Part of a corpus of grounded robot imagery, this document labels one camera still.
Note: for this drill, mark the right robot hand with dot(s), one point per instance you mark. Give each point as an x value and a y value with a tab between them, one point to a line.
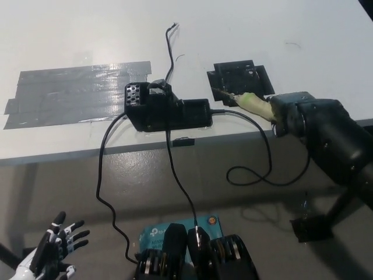
285	113

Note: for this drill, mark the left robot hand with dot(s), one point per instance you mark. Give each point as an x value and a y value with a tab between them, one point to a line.
55	248

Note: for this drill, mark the tape-wrapped soldering iron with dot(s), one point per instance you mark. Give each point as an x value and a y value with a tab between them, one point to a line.
253	102

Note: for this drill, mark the black robot torso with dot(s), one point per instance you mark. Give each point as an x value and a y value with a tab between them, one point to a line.
175	248

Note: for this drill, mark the black soldering iron base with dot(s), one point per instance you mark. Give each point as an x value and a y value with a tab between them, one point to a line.
163	113

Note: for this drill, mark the black tape patch on table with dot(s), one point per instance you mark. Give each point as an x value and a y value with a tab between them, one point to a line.
233	73

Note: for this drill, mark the teal tp-link box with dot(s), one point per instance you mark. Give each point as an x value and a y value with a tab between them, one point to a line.
154	233

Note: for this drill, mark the small black tape strip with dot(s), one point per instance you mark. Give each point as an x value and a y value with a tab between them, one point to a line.
183	142

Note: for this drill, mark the black floor tape under leg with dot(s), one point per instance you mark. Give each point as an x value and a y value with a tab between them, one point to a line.
309	231

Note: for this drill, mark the grey duct tape patch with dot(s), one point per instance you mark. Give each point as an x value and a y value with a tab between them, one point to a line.
73	93

